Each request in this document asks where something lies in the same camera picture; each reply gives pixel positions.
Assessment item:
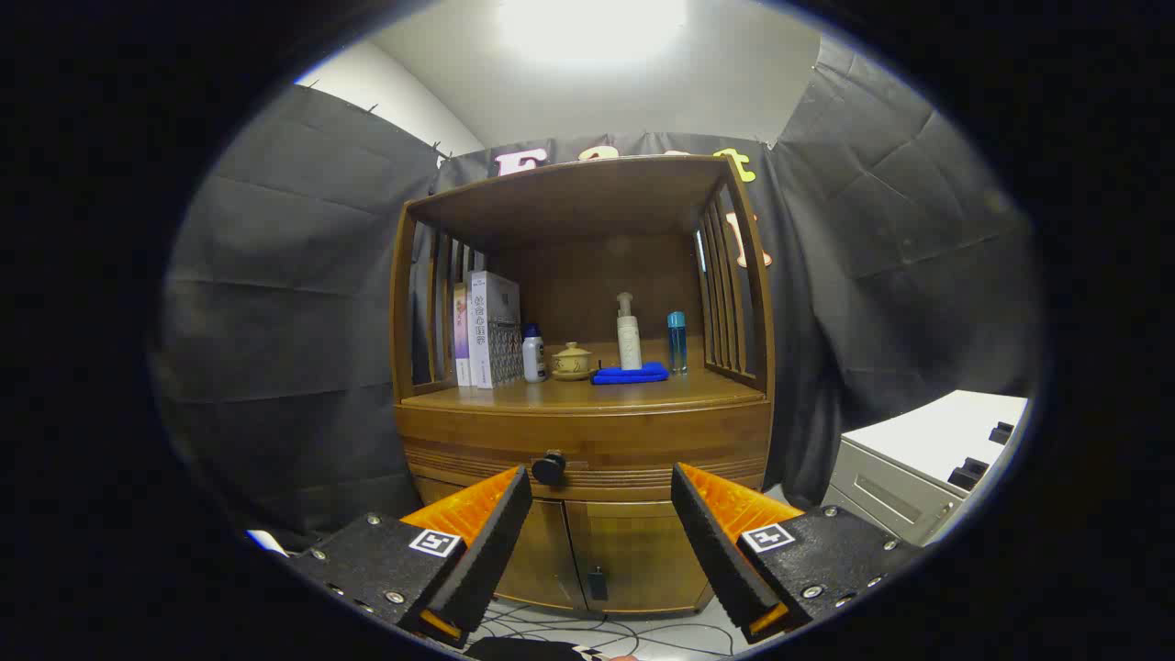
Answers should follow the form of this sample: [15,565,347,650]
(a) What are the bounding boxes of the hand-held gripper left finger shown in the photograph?
[285,464,533,651]

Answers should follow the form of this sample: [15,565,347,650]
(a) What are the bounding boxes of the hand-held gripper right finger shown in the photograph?
[670,462,919,644]

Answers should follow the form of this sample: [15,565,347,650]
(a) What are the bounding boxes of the wooden drawer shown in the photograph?
[399,409,770,501]

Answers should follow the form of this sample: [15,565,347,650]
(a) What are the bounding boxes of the wooden cabinet door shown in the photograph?
[565,500,726,614]
[496,499,588,611]

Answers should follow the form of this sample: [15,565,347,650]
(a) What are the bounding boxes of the wooden countertop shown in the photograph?
[397,342,770,416]

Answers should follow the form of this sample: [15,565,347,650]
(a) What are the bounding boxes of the grey metal cabinet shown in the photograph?
[822,390,1031,549]

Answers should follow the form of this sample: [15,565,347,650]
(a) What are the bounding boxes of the wooden cabinet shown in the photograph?
[390,154,777,616]

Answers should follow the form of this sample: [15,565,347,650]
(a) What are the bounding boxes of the folded blue cloth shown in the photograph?
[590,362,670,386]

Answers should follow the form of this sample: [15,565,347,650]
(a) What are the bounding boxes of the white bottle blue cap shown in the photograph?
[521,323,549,384]

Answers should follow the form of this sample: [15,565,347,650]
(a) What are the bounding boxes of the yellow lidded ceramic cup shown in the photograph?
[551,342,594,382]

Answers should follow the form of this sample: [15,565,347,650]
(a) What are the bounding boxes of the thin purple book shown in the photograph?
[453,283,473,387]

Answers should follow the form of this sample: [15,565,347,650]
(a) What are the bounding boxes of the thick white book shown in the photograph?
[468,271,524,389]

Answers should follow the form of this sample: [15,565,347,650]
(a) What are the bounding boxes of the white pump bottle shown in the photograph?
[616,292,643,371]

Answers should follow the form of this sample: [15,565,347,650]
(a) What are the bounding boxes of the black backdrop cloth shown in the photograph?
[156,37,1043,552]

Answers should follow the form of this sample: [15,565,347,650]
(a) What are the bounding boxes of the black floor cables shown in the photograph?
[473,601,735,657]

